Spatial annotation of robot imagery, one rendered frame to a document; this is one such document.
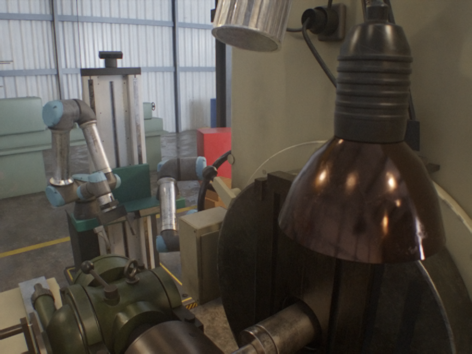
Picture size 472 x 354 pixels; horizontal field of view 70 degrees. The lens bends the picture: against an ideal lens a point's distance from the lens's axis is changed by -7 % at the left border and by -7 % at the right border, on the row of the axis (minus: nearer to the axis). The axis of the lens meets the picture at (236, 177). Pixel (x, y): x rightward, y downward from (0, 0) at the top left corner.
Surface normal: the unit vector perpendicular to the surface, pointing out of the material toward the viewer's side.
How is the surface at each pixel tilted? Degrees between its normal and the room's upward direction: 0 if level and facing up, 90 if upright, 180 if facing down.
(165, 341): 5
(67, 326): 33
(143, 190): 90
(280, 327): 19
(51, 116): 83
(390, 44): 66
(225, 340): 0
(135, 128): 90
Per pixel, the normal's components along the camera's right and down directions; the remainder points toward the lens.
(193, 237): -0.79, 0.17
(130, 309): -0.11, -0.92
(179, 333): 0.18, -0.97
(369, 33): -0.51, -0.18
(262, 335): 0.20, -0.83
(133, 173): 0.59, 0.22
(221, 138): 0.33, 0.26
